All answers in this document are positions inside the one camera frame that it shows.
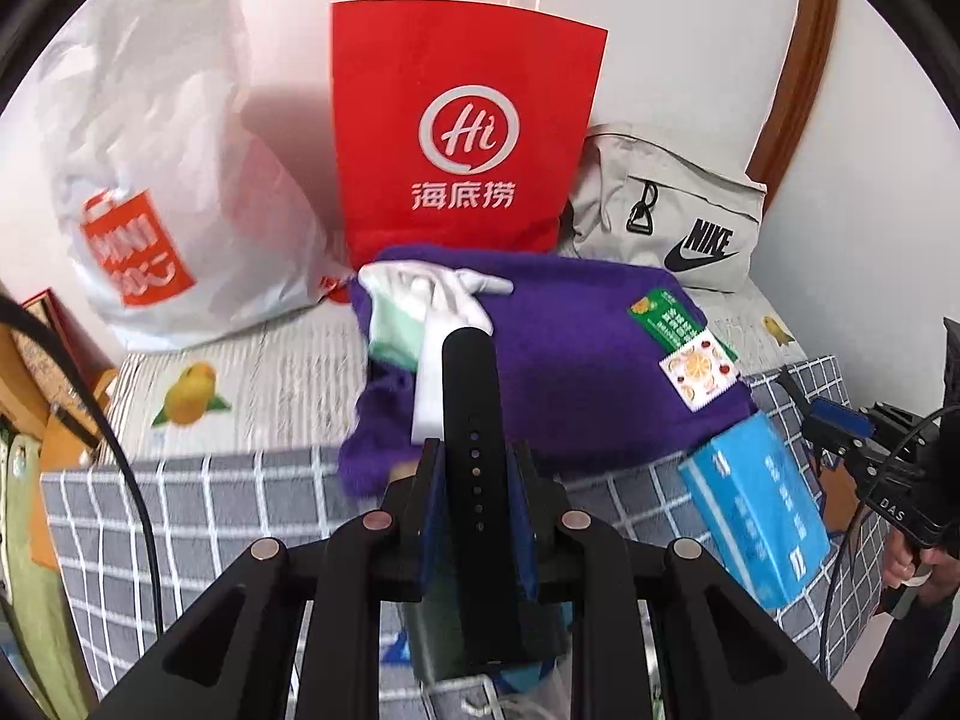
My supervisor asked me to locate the white orange snack sachet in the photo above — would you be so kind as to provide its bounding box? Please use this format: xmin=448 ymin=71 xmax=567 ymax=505
xmin=659 ymin=330 xmax=739 ymax=413

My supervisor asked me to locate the green wet wipe packet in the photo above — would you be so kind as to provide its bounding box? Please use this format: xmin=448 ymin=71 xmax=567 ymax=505
xmin=626 ymin=288 xmax=708 ymax=359

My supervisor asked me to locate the clear plastic bag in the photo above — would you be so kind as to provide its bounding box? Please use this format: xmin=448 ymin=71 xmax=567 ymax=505
xmin=421 ymin=676 xmax=569 ymax=720

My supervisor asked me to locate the person's right hand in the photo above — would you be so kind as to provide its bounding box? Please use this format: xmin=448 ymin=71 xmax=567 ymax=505
xmin=882 ymin=530 xmax=960 ymax=605

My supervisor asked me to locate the dark green tea tin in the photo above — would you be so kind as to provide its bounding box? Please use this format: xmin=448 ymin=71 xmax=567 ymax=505
xmin=389 ymin=463 xmax=576 ymax=691

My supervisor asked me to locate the blue tissue pack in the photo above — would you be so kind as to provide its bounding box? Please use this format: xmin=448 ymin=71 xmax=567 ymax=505
xmin=679 ymin=413 xmax=830 ymax=611

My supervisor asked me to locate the purple towel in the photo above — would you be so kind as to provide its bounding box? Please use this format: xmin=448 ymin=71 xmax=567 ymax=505
xmin=338 ymin=245 xmax=755 ymax=497

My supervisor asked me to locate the grey Nike pouch bag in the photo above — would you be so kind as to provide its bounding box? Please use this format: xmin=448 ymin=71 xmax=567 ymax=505
xmin=560 ymin=122 xmax=766 ymax=293

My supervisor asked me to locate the grey checked tablecloth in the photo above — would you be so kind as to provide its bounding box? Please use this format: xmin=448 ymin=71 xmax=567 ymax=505
xmin=43 ymin=447 xmax=887 ymax=718

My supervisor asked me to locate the brown patterned box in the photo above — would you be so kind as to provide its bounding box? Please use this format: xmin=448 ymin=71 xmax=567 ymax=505
xmin=10 ymin=287 xmax=121 ymax=421

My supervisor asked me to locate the red Haidilao paper bag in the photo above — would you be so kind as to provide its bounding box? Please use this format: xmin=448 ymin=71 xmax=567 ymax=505
xmin=331 ymin=0 xmax=607 ymax=268

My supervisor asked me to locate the white Miniso plastic bag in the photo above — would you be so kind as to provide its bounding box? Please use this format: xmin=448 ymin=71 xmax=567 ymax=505
xmin=36 ymin=0 xmax=348 ymax=351

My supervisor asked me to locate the wooden door frame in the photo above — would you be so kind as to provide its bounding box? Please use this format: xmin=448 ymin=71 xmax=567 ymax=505
xmin=747 ymin=0 xmax=838 ymax=208

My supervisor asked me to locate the black cable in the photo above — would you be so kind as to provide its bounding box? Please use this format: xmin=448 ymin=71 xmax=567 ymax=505
xmin=0 ymin=294 xmax=168 ymax=639

